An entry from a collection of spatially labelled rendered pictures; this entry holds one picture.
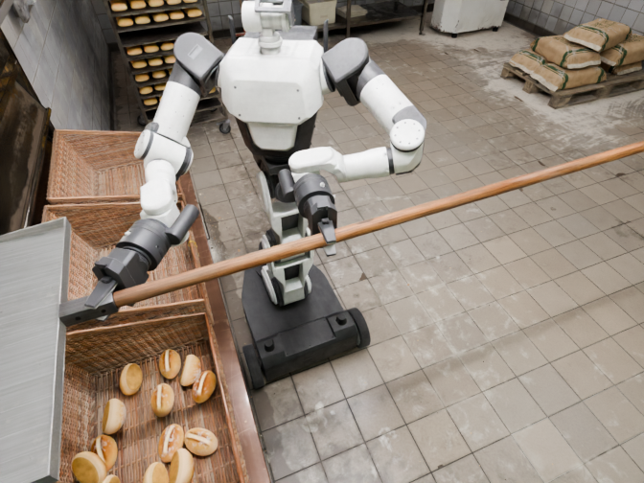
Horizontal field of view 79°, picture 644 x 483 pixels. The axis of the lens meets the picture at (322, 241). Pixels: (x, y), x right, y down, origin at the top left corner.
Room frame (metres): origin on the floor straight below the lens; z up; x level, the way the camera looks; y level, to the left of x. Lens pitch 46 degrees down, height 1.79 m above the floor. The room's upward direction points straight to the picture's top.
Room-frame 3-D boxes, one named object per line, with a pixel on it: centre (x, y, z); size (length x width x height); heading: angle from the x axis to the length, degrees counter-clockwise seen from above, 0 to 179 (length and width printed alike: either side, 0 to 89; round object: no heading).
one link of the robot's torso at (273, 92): (1.13, 0.13, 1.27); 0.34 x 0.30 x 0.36; 84
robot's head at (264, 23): (1.07, 0.14, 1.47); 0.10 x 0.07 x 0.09; 84
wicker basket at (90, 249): (0.94, 0.70, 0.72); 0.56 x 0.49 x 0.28; 22
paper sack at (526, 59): (4.15, -2.27, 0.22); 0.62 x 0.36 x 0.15; 117
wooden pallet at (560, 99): (4.09, -2.62, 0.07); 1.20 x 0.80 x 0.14; 111
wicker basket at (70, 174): (1.48, 0.92, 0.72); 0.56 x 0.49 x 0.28; 23
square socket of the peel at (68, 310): (0.41, 0.42, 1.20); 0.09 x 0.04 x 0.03; 112
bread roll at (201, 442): (0.37, 0.34, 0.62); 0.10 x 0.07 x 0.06; 70
